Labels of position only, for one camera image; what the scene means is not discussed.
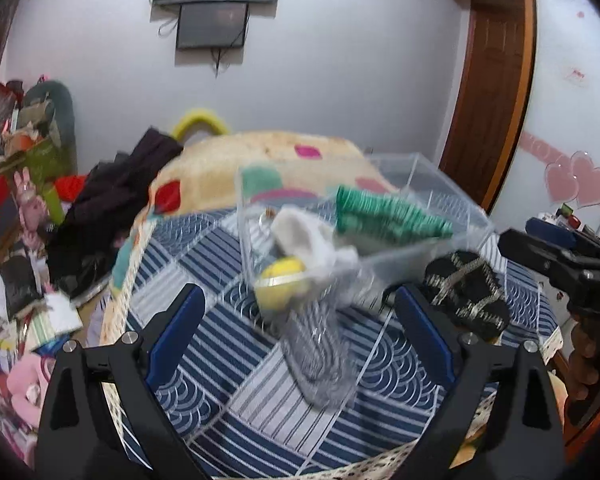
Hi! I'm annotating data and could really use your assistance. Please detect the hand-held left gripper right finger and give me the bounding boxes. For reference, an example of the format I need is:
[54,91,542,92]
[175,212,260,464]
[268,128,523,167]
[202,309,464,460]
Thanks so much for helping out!
[392,284,567,480]

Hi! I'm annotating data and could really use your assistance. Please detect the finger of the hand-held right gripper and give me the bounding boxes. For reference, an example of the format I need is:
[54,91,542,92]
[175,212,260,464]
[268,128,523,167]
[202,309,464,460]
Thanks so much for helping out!
[497,229,571,286]
[525,216,600,256]

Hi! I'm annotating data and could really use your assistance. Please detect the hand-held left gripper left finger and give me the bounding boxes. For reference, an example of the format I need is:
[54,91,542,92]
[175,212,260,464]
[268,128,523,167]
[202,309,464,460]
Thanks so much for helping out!
[35,282,208,480]

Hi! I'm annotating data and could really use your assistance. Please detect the black gold-patterned sock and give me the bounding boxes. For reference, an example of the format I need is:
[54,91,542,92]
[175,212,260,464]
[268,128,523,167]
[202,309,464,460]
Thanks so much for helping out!
[422,249,512,345]

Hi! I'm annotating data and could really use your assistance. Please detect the grey striped sock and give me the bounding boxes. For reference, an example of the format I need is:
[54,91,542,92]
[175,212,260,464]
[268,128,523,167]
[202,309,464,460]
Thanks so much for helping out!
[279,265,377,409]

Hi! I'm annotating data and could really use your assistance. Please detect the clear plastic box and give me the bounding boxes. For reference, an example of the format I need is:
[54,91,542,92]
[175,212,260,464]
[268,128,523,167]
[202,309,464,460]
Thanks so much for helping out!
[235,152,496,312]

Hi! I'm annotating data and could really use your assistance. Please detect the yellow round soft toy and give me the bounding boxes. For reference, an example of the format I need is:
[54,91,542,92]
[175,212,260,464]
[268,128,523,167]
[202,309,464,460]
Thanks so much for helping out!
[254,256,312,312]

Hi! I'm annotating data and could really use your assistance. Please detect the person's right hand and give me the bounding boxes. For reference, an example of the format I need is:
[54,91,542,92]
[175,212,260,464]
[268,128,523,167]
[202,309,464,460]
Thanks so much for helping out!
[566,316,600,413]

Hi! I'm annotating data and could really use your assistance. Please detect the small items on nightstand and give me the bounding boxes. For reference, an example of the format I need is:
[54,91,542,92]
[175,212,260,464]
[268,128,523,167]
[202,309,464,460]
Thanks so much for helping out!
[535,202,600,237]

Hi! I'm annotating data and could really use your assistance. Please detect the pink heart stickers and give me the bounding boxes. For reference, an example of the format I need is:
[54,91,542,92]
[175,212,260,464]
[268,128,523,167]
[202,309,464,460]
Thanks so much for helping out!
[544,149,600,209]

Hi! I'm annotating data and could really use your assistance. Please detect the blue patterned bed sheet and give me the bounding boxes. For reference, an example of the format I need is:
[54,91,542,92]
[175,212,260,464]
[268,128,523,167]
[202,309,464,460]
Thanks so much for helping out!
[100,205,565,480]

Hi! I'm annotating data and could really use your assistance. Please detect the white notebook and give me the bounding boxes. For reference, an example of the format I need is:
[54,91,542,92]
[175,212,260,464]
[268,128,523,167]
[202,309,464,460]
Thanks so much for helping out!
[39,292,84,334]

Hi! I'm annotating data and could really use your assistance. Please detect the green striped sock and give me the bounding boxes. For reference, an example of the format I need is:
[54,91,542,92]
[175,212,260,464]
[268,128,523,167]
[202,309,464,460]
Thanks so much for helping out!
[334,185,454,242]

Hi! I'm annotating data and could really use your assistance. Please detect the white sock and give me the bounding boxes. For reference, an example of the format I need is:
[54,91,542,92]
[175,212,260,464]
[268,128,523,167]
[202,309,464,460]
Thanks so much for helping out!
[269,206,362,277]

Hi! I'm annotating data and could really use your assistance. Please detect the brown wooden door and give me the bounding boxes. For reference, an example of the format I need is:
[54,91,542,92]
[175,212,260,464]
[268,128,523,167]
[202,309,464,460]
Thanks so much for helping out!
[416,0,537,217]

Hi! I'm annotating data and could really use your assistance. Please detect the pile of dark clothes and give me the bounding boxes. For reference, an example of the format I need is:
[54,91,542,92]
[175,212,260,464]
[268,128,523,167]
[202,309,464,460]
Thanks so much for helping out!
[46,127,185,307]

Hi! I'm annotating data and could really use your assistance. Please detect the pink slippers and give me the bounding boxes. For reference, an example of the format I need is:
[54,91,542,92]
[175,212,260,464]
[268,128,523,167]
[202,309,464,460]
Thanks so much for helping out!
[6,354,57,427]

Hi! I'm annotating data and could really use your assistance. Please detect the black book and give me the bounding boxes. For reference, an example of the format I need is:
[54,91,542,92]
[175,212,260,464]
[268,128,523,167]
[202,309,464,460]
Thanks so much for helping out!
[0,255,44,319]

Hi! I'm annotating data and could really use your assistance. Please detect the cream blanket with coloured dots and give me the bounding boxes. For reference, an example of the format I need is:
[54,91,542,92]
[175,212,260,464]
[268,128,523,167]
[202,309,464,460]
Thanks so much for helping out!
[97,130,405,347]

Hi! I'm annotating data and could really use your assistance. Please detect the white wardrobe panel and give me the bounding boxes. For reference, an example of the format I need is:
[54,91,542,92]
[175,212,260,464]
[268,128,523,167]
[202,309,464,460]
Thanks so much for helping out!
[485,0,600,266]

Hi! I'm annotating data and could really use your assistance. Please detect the green bottle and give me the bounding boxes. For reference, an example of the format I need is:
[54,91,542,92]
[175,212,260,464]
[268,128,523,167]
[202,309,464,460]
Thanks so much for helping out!
[42,182,67,227]

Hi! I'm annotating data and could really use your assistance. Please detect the red cloth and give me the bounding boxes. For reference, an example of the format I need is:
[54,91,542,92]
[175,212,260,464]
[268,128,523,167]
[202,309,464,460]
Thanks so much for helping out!
[54,173,89,204]

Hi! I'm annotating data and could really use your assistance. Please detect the pink plush rabbit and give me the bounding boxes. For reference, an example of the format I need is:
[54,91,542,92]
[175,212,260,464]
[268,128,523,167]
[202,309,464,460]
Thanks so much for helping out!
[13,167,49,247]

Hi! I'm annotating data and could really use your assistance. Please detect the brown curtain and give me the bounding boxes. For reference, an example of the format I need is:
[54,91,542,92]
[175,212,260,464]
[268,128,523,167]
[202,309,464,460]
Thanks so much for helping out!
[0,0,48,103]

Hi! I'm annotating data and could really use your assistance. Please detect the yellow curved handle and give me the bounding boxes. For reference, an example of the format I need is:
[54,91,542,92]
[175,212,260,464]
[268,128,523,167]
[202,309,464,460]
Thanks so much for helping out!
[172,107,231,139]

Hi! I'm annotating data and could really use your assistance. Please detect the black hanging cable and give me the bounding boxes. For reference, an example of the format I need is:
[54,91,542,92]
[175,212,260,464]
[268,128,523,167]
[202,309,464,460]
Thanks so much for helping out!
[210,47,232,79]

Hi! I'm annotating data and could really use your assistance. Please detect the dark framed wall panel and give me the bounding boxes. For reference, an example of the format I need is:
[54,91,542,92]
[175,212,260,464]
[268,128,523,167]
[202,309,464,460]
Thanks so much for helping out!
[175,2,250,51]

